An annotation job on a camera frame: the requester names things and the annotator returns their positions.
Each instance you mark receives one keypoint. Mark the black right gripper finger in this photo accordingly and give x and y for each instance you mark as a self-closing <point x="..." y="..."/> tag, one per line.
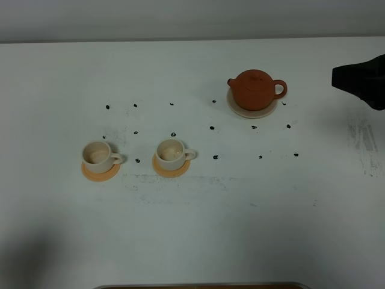
<point x="363" y="80"/>

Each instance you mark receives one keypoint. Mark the brown clay teapot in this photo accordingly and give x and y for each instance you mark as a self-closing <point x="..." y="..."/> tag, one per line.
<point x="255" y="90"/>

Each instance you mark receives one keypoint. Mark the cream teapot coaster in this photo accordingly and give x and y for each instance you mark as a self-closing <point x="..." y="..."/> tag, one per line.
<point x="247" y="113"/>

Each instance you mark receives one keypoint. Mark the right white teacup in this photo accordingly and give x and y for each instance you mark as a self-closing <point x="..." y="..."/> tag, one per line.
<point x="171" y="154"/>

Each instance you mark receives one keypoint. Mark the white teacup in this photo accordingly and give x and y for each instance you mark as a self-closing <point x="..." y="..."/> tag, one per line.
<point x="98" y="157"/>
<point x="171" y="154"/>

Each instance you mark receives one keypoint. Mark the right orange coaster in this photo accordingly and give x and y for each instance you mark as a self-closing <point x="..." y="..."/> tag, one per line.
<point x="169" y="173"/>

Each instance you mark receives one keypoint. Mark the orange coaster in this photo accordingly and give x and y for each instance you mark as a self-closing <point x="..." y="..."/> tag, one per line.
<point x="99" y="176"/>
<point x="169" y="173"/>

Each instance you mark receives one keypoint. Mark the brown tray edge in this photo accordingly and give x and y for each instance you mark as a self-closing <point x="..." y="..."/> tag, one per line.
<point x="279" y="285"/>

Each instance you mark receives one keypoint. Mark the left orange coaster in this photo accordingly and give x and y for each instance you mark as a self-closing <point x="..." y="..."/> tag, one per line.
<point x="99" y="176"/>

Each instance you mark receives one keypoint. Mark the left white teacup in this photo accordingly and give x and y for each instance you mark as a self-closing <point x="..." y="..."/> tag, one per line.
<point x="98" y="157"/>

